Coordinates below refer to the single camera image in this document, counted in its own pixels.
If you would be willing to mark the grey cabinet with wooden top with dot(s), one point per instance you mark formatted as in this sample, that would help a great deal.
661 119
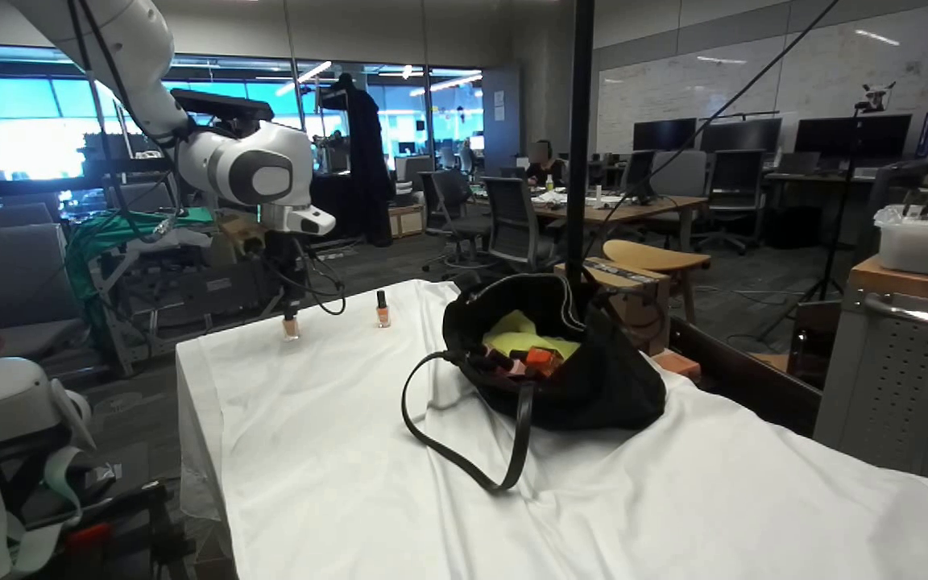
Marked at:
878 376

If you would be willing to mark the wide black computer monitor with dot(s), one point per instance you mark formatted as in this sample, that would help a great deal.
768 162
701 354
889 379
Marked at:
853 141

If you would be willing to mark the grey padded chair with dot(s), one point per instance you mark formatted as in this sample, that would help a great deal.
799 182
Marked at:
24 278

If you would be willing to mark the long wooden desk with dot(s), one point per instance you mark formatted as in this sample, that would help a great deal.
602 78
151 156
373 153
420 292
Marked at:
636 208

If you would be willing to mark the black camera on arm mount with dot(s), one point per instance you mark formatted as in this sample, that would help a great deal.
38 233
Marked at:
216 106

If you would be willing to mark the black tripod stand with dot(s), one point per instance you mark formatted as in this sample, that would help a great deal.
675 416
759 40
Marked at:
870 101

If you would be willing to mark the white plastic container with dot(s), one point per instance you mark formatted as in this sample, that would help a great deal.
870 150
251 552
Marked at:
918 244

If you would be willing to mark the small black computer monitor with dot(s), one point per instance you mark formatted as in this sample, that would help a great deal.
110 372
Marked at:
665 135

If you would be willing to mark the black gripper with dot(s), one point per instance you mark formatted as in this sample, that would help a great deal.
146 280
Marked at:
289 258

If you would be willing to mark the black screen on cart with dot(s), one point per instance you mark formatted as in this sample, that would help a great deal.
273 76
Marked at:
342 209

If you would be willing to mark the seated person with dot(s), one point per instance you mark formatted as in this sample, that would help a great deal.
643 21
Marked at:
543 165

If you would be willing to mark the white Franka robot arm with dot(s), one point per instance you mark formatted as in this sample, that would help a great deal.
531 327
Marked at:
131 42

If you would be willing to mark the dark office chair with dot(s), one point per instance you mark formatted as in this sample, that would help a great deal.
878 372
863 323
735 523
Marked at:
459 209

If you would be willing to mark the white tablecloth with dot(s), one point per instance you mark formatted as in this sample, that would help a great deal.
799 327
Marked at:
645 504

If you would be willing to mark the black office chair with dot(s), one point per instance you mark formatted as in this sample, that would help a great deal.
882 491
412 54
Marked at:
735 182

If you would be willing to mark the cardboard box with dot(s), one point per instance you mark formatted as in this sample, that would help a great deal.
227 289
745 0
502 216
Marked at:
406 219

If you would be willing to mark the peach nail polish bottle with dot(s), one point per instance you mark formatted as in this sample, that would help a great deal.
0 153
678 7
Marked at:
382 311
291 327

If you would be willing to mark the round wooden stool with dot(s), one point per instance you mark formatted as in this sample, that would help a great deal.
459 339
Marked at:
653 258

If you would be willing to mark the grey mesh office chair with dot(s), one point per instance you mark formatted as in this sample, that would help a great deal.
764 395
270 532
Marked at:
510 213

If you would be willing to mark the yellow cloth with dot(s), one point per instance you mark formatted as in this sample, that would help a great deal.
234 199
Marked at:
524 335

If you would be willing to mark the black hanging coat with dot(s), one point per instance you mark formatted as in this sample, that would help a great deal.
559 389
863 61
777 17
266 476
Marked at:
368 150

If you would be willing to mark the black vertical pole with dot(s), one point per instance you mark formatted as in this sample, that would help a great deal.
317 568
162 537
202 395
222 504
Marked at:
579 131

